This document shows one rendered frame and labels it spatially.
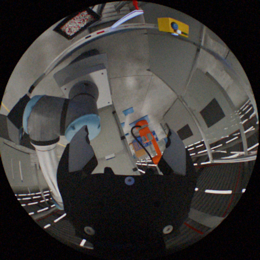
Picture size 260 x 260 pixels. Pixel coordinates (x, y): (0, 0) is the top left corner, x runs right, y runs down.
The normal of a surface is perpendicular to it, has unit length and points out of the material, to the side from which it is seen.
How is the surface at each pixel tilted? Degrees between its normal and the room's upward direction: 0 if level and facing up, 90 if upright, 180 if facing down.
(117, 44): 0
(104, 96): 5
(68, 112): 63
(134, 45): 0
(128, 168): 90
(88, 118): 92
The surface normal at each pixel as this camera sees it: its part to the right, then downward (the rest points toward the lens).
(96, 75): 0.38, 0.83
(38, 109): 0.73, -0.03
